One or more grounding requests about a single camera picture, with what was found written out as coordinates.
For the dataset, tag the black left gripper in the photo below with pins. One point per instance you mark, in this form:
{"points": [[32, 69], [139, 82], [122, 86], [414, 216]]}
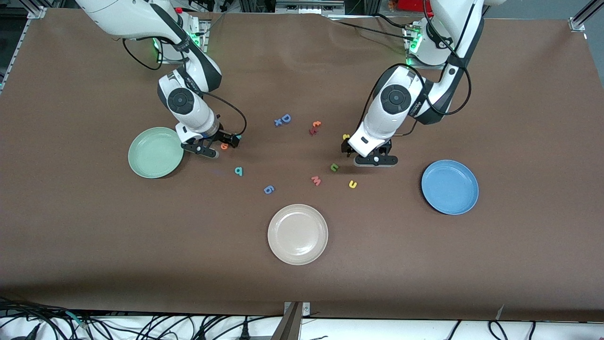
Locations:
{"points": [[348, 148]]}

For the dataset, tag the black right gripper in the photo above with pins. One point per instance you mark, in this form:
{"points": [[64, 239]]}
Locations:
{"points": [[221, 137]]}

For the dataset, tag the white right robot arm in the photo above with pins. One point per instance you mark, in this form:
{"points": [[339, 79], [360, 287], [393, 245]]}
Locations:
{"points": [[200, 115]]}

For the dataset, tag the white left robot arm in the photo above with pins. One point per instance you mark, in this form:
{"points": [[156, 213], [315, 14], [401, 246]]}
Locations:
{"points": [[377, 123]]}

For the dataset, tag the pink foam letter w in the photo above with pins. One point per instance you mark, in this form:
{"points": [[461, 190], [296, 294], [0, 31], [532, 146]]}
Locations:
{"points": [[316, 181]]}

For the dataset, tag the blue foam letter d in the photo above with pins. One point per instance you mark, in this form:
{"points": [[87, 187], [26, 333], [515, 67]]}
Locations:
{"points": [[286, 119]]}

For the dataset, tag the blue foam number six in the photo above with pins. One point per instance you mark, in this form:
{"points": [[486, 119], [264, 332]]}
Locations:
{"points": [[269, 190]]}

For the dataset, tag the green plastic plate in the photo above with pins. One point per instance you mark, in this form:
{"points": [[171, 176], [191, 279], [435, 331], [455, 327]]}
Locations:
{"points": [[153, 153]]}

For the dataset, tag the beige plastic plate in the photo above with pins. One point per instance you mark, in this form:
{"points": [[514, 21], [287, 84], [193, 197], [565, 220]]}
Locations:
{"points": [[297, 234]]}

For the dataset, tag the blue plastic plate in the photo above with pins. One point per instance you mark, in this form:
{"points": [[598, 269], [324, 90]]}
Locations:
{"points": [[449, 187]]}

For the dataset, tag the grey power strip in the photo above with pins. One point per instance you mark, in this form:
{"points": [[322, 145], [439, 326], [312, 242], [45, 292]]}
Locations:
{"points": [[306, 7]]}

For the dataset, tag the red box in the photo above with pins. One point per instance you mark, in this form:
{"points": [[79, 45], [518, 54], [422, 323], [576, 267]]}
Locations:
{"points": [[408, 4]]}

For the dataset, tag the brown table cover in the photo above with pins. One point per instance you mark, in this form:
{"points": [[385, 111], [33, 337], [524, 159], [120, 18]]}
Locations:
{"points": [[94, 236]]}

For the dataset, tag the aluminium corner extrusion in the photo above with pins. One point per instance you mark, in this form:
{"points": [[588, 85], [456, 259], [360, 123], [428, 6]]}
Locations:
{"points": [[578, 22]]}

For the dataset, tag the small metal bracket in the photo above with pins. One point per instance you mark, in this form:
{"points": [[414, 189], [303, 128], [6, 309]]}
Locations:
{"points": [[306, 309]]}

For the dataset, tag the aluminium profile post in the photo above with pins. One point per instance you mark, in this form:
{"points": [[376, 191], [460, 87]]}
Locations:
{"points": [[288, 328]]}

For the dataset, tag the aluminium corner bracket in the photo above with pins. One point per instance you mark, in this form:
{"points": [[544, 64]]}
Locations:
{"points": [[37, 12]]}

